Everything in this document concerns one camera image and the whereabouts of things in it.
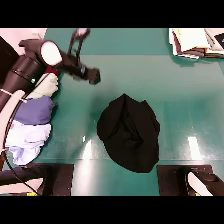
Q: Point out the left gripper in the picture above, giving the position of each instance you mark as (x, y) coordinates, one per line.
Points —
(81, 70)

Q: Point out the black garment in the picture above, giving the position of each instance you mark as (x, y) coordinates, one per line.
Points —
(130, 133)

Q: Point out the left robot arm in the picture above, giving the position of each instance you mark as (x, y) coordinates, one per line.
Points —
(23, 71)

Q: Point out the purple garment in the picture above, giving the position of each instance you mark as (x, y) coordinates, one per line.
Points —
(33, 111)

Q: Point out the brown folded garment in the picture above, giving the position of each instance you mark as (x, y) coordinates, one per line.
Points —
(200, 53)

